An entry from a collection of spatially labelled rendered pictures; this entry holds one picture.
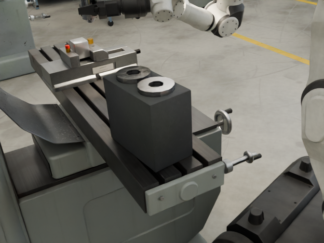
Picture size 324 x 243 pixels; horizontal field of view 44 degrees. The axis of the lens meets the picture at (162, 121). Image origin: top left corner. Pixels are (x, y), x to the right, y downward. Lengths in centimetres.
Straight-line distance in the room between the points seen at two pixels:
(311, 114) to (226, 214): 122
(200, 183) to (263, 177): 153
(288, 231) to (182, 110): 61
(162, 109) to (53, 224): 69
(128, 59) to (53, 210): 62
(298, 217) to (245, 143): 144
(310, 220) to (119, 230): 69
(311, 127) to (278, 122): 195
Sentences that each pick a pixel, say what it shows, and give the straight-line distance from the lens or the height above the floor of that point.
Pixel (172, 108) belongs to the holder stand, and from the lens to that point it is 92.
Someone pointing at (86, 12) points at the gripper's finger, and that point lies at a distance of 129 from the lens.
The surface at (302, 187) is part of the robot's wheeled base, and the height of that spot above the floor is 59.
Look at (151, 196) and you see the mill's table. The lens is 94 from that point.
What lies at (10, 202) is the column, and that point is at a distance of 130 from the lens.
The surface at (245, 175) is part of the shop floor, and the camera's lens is 252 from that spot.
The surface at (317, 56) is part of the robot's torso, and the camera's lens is 113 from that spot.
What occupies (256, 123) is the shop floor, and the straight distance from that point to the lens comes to 307.
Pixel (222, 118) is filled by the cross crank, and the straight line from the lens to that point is 176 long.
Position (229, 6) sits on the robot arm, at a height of 119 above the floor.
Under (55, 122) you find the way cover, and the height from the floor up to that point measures 88.
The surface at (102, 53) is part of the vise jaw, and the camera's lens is 150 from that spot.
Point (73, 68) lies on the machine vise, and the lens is 148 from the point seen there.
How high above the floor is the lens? 153
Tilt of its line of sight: 30 degrees down
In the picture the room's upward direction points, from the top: 4 degrees counter-clockwise
